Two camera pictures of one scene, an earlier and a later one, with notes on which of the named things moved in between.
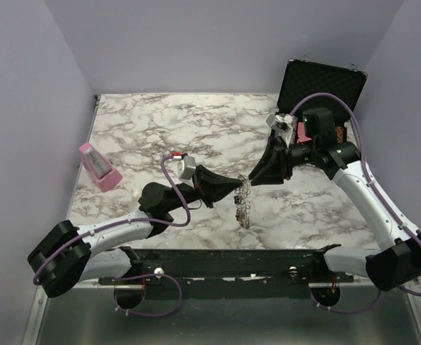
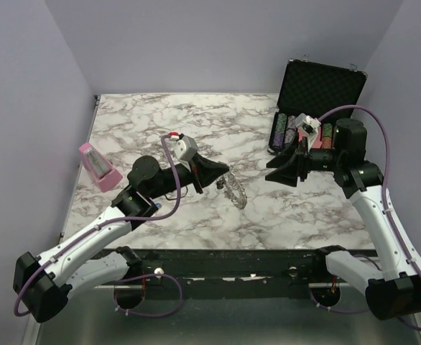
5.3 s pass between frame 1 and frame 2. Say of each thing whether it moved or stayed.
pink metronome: stayed
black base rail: stayed
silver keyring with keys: moved
